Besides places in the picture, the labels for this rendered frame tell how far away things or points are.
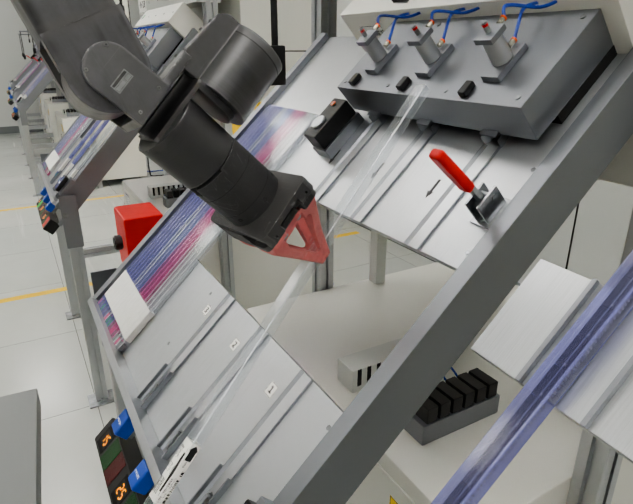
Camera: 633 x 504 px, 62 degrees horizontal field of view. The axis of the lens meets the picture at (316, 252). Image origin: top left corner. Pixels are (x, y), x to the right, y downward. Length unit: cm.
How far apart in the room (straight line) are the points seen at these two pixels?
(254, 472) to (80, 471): 129
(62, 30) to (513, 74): 42
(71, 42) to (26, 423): 74
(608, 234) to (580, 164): 188
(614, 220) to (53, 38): 224
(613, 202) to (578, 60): 183
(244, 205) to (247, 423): 27
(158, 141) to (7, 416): 73
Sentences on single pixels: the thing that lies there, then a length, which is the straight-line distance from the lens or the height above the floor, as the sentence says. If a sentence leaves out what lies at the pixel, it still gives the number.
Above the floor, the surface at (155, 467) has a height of 73.
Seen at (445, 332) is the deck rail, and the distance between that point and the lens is 52.
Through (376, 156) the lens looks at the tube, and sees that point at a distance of 55.
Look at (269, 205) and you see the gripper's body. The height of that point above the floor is 105.
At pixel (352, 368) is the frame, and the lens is 93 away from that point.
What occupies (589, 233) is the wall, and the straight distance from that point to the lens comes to 250.
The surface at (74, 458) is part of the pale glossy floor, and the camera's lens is 189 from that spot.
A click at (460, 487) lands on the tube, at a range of 30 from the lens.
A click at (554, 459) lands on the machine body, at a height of 62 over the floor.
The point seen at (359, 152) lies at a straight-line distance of 77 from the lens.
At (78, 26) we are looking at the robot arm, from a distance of 41.
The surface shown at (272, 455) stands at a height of 79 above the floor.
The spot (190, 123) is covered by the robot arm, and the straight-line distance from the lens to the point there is 42.
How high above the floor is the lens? 118
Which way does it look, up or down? 21 degrees down
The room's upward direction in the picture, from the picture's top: straight up
